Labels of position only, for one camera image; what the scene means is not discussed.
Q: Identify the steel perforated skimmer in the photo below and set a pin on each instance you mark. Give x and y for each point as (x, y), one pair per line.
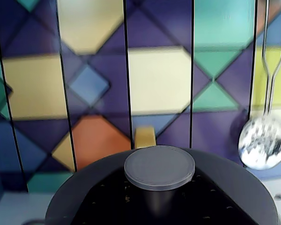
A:
(260, 143)

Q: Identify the gray pot lid with knob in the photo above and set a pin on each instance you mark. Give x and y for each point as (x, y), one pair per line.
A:
(159, 164)

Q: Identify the small yellow block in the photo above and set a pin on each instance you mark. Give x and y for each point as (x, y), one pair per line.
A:
(145, 138)

